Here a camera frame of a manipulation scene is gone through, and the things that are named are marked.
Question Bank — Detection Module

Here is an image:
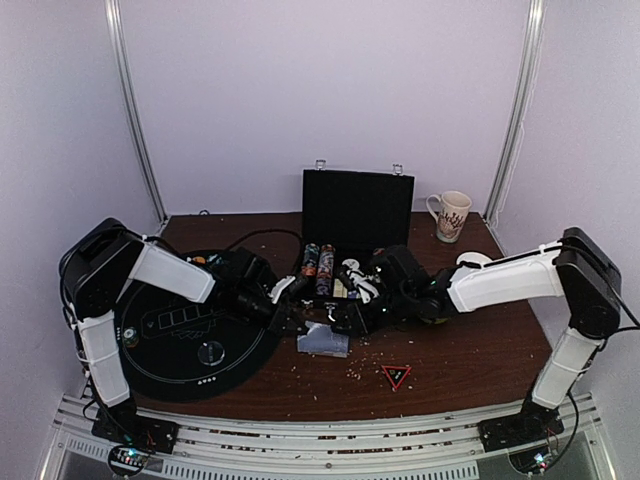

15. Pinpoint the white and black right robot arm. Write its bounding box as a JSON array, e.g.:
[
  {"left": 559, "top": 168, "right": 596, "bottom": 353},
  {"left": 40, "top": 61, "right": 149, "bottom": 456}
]
[{"left": 332, "top": 227, "right": 631, "bottom": 451}]

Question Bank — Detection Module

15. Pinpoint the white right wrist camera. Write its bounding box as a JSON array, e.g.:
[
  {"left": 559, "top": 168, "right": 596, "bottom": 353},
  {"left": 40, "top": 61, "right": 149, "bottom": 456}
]
[{"left": 342, "top": 266, "right": 380, "bottom": 304}]

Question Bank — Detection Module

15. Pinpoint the blue checkered playing card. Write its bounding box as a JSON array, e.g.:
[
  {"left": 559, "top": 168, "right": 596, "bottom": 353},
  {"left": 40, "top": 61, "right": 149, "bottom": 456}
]
[{"left": 305, "top": 321, "right": 333, "bottom": 338}]

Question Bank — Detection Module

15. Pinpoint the left aluminium frame post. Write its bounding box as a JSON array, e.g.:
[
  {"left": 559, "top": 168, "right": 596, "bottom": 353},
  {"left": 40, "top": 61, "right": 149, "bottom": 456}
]
[{"left": 104, "top": 0, "right": 169, "bottom": 224}]

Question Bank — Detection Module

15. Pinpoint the left green circuit board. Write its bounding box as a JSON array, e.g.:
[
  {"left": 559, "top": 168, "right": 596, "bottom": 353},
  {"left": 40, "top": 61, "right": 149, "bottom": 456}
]
[{"left": 107, "top": 445, "right": 151, "bottom": 476}]

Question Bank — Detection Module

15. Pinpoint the white and orange bowl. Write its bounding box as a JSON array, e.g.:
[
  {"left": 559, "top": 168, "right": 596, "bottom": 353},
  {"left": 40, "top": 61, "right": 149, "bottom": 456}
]
[{"left": 456, "top": 251, "right": 492, "bottom": 268}]

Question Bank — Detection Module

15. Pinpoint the cream patterned mug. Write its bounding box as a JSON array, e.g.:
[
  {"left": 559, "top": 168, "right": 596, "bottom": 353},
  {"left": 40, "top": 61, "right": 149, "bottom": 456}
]
[{"left": 425, "top": 190, "right": 472, "bottom": 244}]

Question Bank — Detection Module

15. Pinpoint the white dealer button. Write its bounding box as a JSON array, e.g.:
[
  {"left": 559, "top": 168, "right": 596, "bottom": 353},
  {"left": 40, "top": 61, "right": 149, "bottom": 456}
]
[{"left": 342, "top": 258, "right": 360, "bottom": 269}]

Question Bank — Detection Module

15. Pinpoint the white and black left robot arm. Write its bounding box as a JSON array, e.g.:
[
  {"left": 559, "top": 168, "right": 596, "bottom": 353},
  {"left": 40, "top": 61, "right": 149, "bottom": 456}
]
[{"left": 59, "top": 218, "right": 307, "bottom": 454}]

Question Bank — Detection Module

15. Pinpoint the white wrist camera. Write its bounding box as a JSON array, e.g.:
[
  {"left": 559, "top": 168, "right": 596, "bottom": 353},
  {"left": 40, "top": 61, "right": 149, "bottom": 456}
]
[
  {"left": 342, "top": 266, "right": 380, "bottom": 304},
  {"left": 269, "top": 275, "right": 296, "bottom": 304}
]

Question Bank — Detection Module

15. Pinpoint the green circuit board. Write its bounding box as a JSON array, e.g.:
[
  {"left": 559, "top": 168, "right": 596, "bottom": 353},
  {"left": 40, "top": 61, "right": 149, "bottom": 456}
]
[
  {"left": 107, "top": 445, "right": 151, "bottom": 476},
  {"left": 514, "top": 448, "right": 557, "bottom": 474}
]

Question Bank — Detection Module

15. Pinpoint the aluminium front rail base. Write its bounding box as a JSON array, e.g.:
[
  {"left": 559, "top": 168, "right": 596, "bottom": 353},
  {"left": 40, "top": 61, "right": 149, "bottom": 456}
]
[{"left": 35, "top": 392, "right": 621, "bottom": 479}]

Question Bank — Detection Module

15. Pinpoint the poker chip row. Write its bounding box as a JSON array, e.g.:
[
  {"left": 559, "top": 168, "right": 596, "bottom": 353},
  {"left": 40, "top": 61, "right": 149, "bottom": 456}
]
[
  {"left": 315, "top": 244, "right": 335, "bottom": 296},
  {"left": 301, "top": 243, "right": 320, "bottom": 277}
]

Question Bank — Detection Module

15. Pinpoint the aluminium frame post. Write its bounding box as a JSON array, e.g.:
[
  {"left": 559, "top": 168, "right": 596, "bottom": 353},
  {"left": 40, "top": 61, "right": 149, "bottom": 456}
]
[
  {"left": 104, "top": 0, "right": 169, "bottom": 224},
  {"left": 484, "top": 0, "right": 546, "bottom": 227}
]

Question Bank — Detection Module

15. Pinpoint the left inner poker chip row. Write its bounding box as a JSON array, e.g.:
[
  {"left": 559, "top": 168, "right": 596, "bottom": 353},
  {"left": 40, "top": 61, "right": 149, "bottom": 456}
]
[{"left": 315, "top": 244, "right": 335, "bottom": 296}]

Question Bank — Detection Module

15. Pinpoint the right aluminium frame post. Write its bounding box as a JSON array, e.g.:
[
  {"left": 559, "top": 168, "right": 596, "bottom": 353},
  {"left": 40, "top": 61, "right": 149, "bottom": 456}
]
[{"left": 484, "top": 0, "right": 546, "bottom": 227}]

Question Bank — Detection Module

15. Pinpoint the red and black triangle card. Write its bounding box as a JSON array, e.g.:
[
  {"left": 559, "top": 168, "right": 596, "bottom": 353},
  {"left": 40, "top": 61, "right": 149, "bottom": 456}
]
[{"left": 381, "top": 365, "right": 412, "bottom": 391}]

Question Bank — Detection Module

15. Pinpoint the round black poker mat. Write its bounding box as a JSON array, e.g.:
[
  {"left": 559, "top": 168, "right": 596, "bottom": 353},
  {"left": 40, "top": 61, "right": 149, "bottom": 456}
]
[{"left": 115, "top": 281, "right": 280, "bottom": 403}]

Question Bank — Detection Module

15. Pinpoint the black poker chip case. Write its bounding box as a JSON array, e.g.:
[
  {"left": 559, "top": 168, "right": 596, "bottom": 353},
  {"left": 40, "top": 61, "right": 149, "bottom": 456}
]
[{"left": 294, "top": 168, "right": 415, "bottom": 333}]

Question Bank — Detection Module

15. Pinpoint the grey card deck box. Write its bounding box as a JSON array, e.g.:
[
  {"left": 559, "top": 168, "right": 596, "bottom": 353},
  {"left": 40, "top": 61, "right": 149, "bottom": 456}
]
[{"left": 296, "top": 334, "right": 349, "bottom": 358}]

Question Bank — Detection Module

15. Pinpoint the cream card deck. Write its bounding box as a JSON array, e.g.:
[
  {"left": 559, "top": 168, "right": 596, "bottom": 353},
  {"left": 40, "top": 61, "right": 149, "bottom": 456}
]
[{"left": 333, "top": 279, "right": 348, "bottom": 299}]

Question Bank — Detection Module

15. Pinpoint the right green circuit board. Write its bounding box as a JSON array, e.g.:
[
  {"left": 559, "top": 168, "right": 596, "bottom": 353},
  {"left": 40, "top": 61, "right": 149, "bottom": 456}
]
[{"left": 514, "top": 448, "right": 557, "bottom": 474}]

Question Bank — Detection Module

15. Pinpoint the clear black round button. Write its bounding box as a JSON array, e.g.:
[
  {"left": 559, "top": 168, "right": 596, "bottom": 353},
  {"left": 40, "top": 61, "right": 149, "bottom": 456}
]
[{"left": 197, "top": 341, "right": 226, "bottom": 367}]

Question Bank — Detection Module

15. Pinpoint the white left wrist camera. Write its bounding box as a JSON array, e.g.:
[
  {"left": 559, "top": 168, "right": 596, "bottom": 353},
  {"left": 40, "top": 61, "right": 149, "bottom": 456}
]
[{"left": 269, "top": 275, "right": 296, "bottom": 304}]

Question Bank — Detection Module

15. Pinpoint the left outer poker chip row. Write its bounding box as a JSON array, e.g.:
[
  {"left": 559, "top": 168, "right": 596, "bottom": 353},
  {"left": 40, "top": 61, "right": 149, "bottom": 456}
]
[{"left": 301, "top": 243, "right": 320, "bottom": 277}]

